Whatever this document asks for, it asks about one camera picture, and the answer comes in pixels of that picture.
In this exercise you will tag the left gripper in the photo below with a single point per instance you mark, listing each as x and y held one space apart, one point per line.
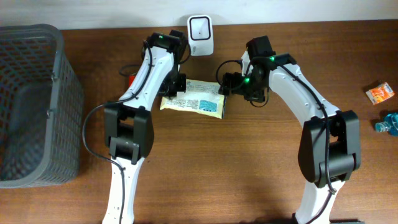
171 93

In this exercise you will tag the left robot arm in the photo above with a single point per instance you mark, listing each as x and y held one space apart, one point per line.
128 126

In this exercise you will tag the yellow snack bag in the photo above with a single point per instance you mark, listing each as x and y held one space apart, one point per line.
200 97

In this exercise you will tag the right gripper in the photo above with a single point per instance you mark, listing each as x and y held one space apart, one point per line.
258 96

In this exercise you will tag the white barcode scanner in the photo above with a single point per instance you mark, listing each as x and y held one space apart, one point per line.
200 35

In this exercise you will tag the red snack bag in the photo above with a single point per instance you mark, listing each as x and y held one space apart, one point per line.
131 79

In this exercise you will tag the orange tissue pack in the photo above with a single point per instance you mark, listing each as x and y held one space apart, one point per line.
380 93

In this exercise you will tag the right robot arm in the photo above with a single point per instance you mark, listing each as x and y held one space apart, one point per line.
329 150

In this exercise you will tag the blue mouthwash bottle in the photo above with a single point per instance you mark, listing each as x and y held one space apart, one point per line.
389 124

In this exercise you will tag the grey plastic mesh basket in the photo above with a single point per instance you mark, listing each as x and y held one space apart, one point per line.
41 109

